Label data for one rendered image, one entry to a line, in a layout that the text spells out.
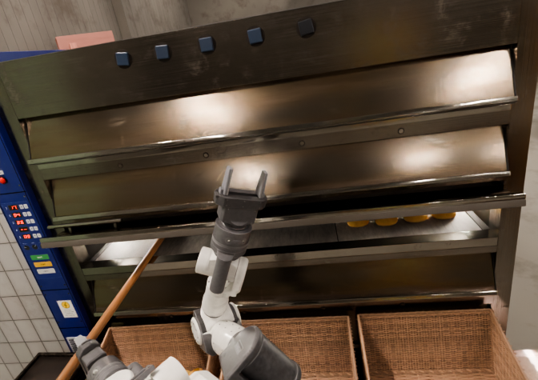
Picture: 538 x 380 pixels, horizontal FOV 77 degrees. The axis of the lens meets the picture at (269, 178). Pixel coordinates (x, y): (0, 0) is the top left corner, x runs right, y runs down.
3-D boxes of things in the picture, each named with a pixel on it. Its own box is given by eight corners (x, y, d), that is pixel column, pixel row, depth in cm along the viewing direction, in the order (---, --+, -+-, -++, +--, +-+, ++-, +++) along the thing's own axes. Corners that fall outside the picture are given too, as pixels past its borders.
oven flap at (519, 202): (42, 249, 137) (74, 230, 156) (526, 206, 111) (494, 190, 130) (40, 243, 137) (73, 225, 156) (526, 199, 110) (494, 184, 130)
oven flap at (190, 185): (60, 220, 149) (55, 175, 149) (504, 176, 122) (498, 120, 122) (52, 222, 144) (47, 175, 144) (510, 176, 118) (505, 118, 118)
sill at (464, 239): (91, 268, 165) (88, 261, 164) (489, 237, 139) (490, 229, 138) (84, 275, 160) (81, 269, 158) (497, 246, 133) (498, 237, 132)
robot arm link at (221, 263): (250, 234, 86) (240, 270, 90) (209, 222, 85) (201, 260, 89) (245, 258, 75) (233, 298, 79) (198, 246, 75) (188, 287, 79)
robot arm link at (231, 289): (250, 253, 85) (242, 281, 94) (215, 244, 84) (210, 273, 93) (245, 275, 80) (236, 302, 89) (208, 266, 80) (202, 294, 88)
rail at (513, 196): (40, 243, 137) (43, 241, 139) (526, 199, 110) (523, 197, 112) (38, 238, 136) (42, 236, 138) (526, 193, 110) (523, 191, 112)
